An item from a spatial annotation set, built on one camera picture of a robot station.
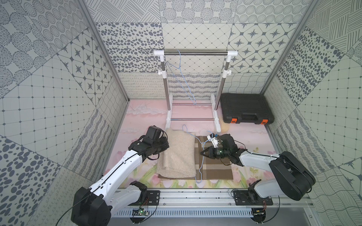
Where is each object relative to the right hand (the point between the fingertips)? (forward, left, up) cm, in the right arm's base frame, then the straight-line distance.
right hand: (201, 154), depth 84 cm
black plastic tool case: (+34, -34, +5) cm, 48 cm away
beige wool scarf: (-5, +14, +4) cm, 15 cm away
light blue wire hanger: (+7, -6, +10) cm, 13 cm away
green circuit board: (-29, +32, -5) cm, 43 cm away
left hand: (+5, +21, +9) cm, 24 cm away
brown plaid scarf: (-7, -3, -5) cm, 9 cm away
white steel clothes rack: (+55, +5, +12) cm, 56 cm away
